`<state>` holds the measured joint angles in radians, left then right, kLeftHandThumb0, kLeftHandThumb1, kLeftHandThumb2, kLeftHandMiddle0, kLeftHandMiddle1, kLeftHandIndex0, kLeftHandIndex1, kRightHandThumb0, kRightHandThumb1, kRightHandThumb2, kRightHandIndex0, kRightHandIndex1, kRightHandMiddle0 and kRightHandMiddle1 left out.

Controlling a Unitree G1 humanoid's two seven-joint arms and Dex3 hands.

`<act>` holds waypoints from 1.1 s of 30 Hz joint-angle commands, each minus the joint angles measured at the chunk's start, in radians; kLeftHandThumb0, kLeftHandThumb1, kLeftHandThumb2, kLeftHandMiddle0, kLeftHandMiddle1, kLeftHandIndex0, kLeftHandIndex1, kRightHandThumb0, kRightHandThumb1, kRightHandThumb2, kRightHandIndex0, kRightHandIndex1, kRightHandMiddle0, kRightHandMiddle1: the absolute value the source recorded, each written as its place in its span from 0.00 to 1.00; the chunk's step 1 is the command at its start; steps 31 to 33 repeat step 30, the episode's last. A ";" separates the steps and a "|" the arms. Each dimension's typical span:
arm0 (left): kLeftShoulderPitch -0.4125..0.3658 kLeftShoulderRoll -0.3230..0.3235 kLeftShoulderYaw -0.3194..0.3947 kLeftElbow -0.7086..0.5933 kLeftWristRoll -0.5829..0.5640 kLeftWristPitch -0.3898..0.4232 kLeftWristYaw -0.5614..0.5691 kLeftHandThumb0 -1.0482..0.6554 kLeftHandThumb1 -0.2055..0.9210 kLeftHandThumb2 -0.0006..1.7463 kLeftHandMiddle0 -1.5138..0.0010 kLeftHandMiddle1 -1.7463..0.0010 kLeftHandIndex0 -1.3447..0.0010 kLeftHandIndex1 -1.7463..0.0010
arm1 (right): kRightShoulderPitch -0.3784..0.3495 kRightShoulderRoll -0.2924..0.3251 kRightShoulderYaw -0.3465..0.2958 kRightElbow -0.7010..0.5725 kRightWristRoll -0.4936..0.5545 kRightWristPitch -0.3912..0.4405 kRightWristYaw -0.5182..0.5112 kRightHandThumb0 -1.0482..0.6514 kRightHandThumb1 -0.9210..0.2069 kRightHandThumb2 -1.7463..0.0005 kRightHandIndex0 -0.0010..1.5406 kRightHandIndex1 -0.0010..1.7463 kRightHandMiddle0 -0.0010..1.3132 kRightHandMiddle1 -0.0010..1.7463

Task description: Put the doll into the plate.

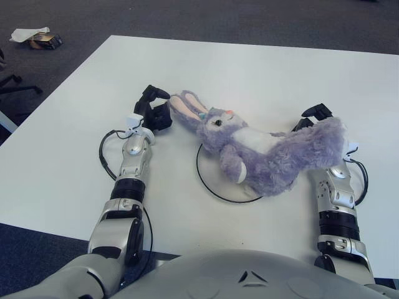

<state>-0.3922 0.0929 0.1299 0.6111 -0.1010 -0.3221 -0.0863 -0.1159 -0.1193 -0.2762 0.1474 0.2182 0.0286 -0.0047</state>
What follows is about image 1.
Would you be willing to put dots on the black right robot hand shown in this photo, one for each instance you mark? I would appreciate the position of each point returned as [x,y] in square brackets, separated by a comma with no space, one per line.
[318,112]

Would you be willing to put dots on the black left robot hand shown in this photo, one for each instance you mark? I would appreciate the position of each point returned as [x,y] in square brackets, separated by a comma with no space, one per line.
[159,117]

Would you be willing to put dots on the white plate with black rim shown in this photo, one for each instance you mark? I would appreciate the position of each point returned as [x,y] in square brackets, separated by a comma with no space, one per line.
[218,188]

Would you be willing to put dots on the black office chair base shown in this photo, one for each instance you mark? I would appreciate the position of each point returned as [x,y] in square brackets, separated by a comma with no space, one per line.
[18,88]

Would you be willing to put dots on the black cardboard box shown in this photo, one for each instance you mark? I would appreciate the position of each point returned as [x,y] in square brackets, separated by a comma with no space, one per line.
[46,42]

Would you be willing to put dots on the purple plush bunny doll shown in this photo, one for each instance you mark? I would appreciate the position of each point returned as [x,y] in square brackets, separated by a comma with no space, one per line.
[265,155]

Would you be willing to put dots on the white desk corner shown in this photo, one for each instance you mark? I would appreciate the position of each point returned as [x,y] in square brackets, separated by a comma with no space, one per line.
[7,121]

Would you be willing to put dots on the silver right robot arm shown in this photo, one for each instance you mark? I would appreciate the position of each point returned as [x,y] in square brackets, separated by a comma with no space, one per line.
[336,193]

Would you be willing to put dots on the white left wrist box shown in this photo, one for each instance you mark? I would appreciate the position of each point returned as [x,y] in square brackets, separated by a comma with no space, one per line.
[133,121]

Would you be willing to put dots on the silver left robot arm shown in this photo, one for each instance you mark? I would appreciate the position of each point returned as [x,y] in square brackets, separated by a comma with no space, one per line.
[134,155]

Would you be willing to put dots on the grey robot torso shell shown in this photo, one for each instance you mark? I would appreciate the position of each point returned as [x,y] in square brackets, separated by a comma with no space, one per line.
[249,274]

